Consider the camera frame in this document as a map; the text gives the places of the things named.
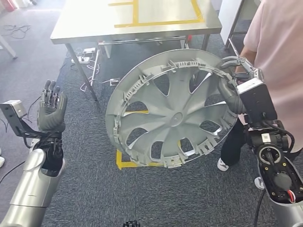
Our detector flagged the white table leg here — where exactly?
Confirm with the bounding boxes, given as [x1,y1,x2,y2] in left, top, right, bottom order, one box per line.
[0,34,17,60]

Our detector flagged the steel workbench table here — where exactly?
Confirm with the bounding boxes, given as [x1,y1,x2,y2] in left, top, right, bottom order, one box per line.
[50,0,222,110]

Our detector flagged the black cable tangle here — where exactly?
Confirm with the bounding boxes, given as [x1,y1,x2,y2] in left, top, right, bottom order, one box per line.
[2,24,31,40]

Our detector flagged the red object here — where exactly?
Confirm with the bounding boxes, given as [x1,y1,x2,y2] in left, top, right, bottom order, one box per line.
[5,0,17,11]

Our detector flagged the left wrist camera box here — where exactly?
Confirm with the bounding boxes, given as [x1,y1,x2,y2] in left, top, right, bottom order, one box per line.
[0,100,41,139]

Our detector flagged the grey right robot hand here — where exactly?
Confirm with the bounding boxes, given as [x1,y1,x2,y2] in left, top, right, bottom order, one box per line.
[218,55,264,115]

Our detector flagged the person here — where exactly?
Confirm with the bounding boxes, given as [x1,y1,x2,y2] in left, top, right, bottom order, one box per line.
[218,0,303,190]

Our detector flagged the white cable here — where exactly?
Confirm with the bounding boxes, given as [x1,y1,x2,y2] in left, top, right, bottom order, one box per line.
[79,50,112,92]

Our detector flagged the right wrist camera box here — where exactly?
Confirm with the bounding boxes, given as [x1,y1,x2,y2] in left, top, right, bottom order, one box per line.
[237,78,278,124]

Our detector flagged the white power strip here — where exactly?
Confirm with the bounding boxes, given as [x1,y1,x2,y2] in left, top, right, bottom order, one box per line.
[71,47,97,65]

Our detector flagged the yellow tape outline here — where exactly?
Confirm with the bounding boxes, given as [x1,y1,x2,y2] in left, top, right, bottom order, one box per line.
[108,0,204,28]

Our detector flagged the grey plastic wheel cover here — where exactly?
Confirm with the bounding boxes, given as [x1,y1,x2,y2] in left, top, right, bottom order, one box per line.
[105,48,238,169]

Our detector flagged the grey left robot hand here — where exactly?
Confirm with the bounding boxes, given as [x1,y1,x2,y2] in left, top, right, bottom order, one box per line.
[37,79,68,132]

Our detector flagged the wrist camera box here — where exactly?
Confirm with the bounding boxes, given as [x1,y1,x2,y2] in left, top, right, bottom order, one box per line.
[237,78,278,124]
[0,100,41,139]

